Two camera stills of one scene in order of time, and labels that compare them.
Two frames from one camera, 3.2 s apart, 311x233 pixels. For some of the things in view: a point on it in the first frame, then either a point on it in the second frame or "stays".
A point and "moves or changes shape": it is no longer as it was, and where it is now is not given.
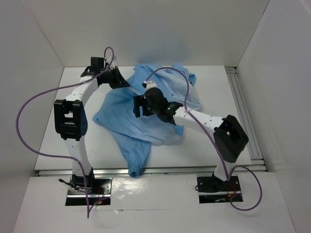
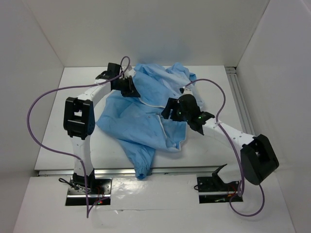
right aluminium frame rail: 257,162 stays
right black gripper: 138,101 to 169,105
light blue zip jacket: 134,136 moves or changes shape
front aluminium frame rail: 151,172 stays
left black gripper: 119,81 to 131,91
